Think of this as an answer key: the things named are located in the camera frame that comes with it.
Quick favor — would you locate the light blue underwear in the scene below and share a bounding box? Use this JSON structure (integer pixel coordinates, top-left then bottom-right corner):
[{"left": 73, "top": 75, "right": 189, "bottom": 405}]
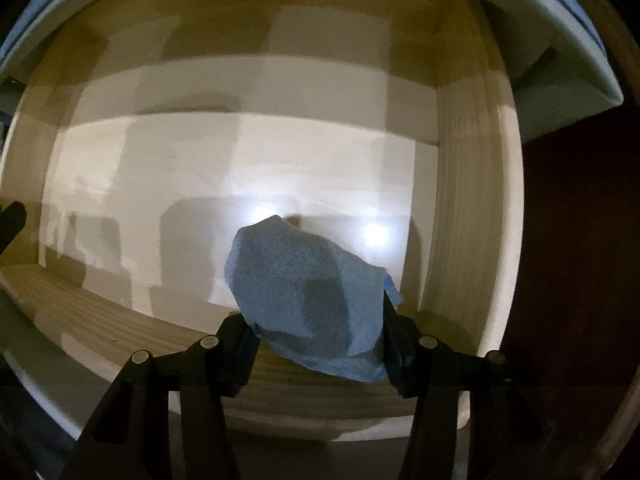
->
[{"left": 224, "top": 216, "right": 402, "bottom": 382}]

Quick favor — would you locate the light wooden drawer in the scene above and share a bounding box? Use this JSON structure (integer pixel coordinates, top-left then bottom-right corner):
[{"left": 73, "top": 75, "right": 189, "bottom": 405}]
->
[{"left": 1, "top": 0, "right": 524, "bottom": 436}]

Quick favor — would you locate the blue bed mattress sheet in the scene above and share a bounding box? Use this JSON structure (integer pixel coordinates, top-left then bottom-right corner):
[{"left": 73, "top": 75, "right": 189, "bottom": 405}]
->
[{"left": 1, "top": 0, "right": 624, "bottom": 141}]

